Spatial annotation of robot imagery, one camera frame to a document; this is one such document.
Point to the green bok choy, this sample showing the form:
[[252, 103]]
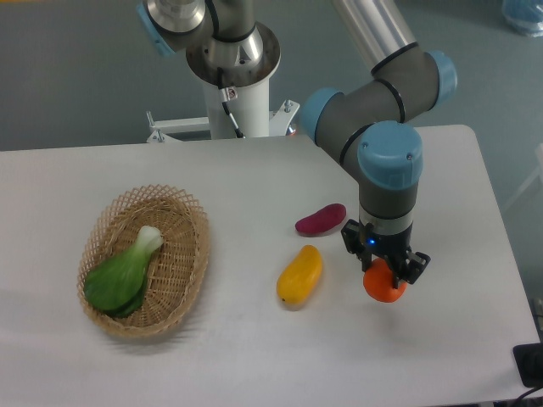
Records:
[[117, 286]]

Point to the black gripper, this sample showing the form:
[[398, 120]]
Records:
[[366, 244]]

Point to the orange fruit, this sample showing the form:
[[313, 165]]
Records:
[[378, 282]]

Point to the yellow mango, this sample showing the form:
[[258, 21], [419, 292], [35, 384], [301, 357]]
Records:
[[299, 279]]

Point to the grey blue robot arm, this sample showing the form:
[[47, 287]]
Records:
[[366, 132]]

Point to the purple sweet potato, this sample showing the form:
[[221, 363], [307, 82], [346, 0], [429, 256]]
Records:
[[322, 221]]

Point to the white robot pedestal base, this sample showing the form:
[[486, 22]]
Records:
[[235, 80]]

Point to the woven wicker basket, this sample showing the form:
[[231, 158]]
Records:
[[176, 270]]

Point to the black device at edge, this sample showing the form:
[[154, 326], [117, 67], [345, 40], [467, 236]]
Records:
[[528, 358]]

